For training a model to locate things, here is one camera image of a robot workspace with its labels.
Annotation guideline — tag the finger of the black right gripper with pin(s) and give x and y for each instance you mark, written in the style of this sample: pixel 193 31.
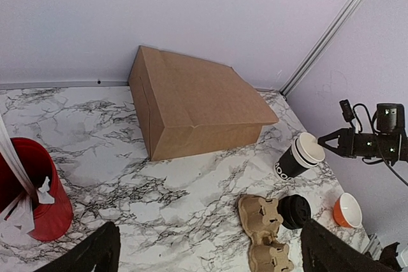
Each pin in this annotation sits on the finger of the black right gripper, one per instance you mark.
pixel 324 140
pixel 335 150

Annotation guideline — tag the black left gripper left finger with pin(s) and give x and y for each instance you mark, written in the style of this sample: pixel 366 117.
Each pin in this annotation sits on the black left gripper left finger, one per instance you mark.
pixel 98 252

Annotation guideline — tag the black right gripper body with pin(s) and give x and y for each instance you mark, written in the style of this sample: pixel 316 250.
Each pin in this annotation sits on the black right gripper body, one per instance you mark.
pixel 390 147

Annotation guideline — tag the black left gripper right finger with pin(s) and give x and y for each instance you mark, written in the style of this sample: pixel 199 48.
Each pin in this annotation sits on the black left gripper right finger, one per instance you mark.
pixel 324 251

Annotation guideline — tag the black paper coffee cup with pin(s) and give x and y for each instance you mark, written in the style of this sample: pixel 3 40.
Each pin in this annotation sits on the black paper coffee cup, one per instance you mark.
pixel 304 153

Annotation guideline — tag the brown pulp cup carrier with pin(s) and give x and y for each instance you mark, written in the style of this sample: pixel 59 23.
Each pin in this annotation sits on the brown pulp cup carrier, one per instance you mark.
pixel 261 222

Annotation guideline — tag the orange white bowl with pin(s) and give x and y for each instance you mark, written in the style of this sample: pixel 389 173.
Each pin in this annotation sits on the orange white bowl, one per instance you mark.
pixel 347 212

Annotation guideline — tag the black plastic cup lid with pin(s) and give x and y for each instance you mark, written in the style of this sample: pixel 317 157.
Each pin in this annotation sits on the black plastic cup lid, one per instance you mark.
pixel 295 211

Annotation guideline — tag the brown cardboard box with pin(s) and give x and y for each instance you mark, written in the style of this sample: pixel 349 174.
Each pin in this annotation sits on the brown cardboard box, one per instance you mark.
pixel 188 106

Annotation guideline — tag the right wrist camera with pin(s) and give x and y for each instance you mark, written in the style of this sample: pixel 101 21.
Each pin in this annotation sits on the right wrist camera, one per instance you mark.
pixel 390 118

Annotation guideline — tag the aluminium frame post right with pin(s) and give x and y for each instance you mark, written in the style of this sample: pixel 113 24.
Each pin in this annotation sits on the aluminium frame post right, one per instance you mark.
pixel 320 46

